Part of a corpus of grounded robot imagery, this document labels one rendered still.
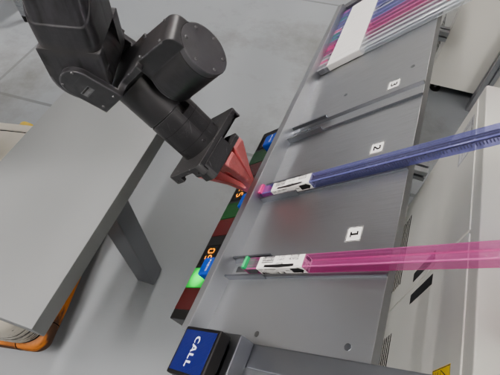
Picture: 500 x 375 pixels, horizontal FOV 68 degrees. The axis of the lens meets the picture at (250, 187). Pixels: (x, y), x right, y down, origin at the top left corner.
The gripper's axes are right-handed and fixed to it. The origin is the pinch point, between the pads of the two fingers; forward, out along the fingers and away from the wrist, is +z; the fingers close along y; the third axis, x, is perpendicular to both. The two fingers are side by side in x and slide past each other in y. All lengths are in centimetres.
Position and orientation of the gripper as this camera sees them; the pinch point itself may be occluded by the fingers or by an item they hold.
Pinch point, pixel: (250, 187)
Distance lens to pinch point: 50.1
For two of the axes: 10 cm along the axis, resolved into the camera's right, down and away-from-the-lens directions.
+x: -6.6, 1.9, 7.3
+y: 3.7, -7.7, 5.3
